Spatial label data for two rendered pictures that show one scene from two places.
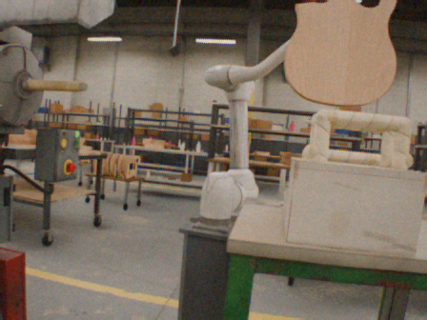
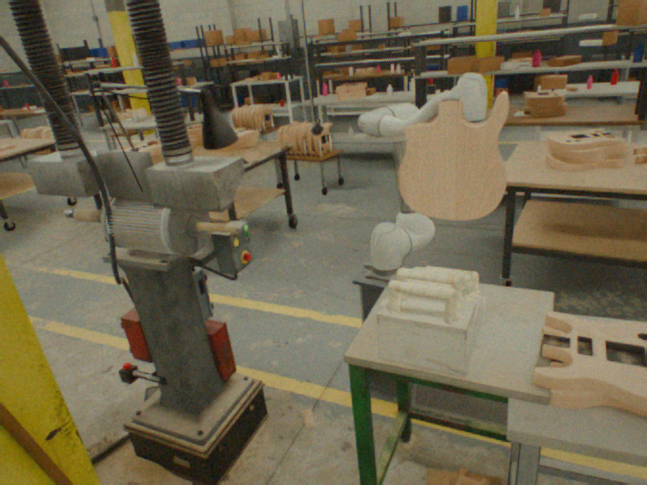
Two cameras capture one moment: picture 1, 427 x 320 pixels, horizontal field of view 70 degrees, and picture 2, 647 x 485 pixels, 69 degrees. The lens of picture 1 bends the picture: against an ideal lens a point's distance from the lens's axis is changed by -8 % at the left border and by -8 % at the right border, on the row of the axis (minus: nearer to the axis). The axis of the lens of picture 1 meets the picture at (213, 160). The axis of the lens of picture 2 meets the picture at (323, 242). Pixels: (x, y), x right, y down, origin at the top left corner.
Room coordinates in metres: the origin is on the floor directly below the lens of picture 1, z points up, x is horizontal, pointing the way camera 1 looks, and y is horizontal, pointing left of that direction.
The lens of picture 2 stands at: (-0.55, -0.41, 1.92)
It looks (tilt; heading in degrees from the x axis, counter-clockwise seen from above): 25 degrees down; 18
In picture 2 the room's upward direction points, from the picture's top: 6 degrees counter-clockwise
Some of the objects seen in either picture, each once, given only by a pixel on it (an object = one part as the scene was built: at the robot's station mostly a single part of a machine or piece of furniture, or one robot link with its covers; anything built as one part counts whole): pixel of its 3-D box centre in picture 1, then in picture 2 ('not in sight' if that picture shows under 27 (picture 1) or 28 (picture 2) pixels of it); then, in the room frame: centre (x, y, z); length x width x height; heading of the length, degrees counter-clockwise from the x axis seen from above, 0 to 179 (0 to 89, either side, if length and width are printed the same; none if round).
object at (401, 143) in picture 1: (401, 147); (450, 308); (0.64, -0.38, 1.15); 0.03 x 0.03 x 0.09
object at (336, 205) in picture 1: (349, 203); (426, 331); (0.70, -0.31, 1.02); 0.27 x 0.15 x 0.17; 81
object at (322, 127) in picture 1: (321, 139); (394, 298); (0.67, -0.22, 1.15); 0.03 x 0.03 x 0.09
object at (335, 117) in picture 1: (363, 120); (421, 290); (0.66, -0.30, 1.20); 0.20 x 0.03 x 0.03; 80
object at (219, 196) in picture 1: (218, 193); (387, 243); (1.63, -0.04, 0.87); 0.18 x 0.16 x 0.22; 142
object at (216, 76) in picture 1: (220, 76); (375, 123); (1.72, 0.00, 1.47); 0.18 x 0.14 x 0.13; 52
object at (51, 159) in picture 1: (39, 160); (219, 253); (1.23, 0.68, 0.99); 0.24 x 0.21 x 0.26; 81
